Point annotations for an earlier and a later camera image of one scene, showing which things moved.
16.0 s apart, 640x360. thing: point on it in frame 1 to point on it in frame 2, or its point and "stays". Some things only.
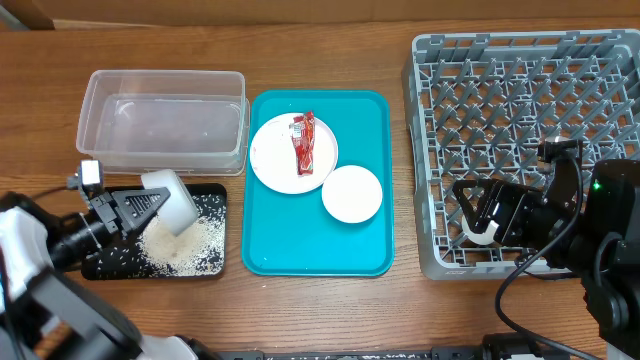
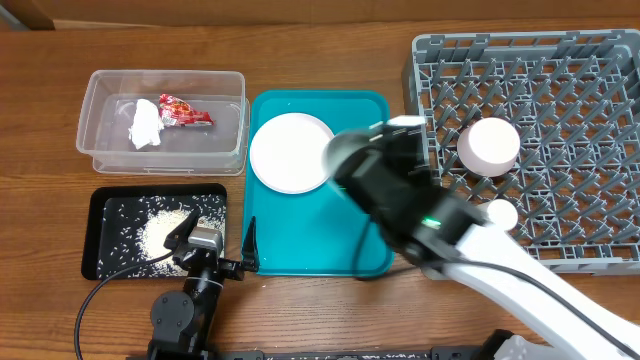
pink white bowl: (352, 194) to (489, 147)
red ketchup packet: (302, 131) to (177, 112)
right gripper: (516, 200) to (427, 167)
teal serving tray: (287, 234) stays
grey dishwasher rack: (477, 105) stays
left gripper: (109, 206) to (236, 269)
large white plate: (274, 159) stays
